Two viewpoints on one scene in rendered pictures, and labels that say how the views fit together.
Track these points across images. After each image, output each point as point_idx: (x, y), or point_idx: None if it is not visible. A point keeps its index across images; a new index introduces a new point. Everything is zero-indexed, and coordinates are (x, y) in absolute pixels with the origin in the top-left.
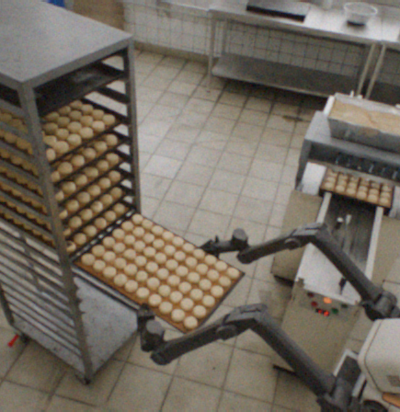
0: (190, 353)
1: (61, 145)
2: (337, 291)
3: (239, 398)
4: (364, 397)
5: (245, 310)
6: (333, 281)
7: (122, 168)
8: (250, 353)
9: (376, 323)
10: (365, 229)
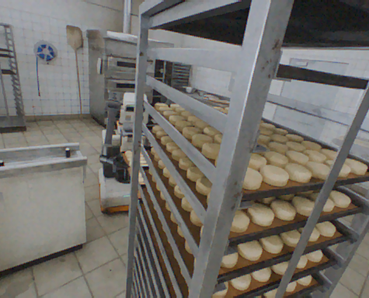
0: (112, 290)
1: (217, 107)
2: (75, 155)
3: (116, 247)
4: (148, 114)
5: (173, 102)
6: (69, 157)
7: (142, 168)
8: (81, 263)
9: (129, 102)
10: None
